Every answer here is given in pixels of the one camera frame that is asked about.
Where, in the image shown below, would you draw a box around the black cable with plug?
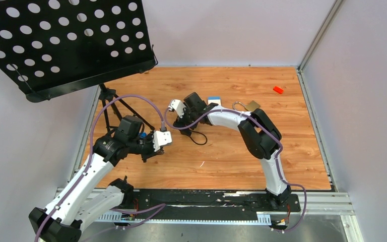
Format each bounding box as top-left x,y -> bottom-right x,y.
180,129 -> 208,146

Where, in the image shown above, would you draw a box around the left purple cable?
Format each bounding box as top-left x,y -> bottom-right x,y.
34,95 -> 167,242

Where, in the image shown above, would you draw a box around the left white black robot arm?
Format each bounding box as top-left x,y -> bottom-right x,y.
29,115 -> 172,241

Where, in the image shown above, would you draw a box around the white blue toy block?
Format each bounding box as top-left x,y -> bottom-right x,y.
208,96 -> 221,105

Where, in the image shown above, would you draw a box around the black perforated music stand desk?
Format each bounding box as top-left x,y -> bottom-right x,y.
0,1 -> 157,103

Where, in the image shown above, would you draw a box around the black tripod stand legs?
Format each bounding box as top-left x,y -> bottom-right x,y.
98,84 -> 155,132

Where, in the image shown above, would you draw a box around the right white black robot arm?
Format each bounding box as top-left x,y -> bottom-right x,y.
170,92 -> 291,211

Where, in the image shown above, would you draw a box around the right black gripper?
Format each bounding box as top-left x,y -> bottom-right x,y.
174,103 -> 199,136

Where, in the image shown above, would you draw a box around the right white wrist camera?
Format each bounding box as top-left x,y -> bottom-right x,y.
168,99 -> 186,118

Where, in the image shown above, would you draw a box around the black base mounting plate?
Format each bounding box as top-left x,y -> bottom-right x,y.
118,189 -> 301,221

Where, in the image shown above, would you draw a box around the brass padlock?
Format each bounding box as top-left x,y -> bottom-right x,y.
232,100 -> 261,111

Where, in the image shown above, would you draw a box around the aluminium frame rails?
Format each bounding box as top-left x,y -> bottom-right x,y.
40,85 -> 364,242

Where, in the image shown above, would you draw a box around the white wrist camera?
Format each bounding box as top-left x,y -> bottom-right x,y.
153,131 -> 172,152
168,99 -> 186,118

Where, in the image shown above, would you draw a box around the red small block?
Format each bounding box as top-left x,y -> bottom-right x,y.
273,86 -> 284,94

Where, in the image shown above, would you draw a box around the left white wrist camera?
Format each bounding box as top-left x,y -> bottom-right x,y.
153,131 -> 172,152

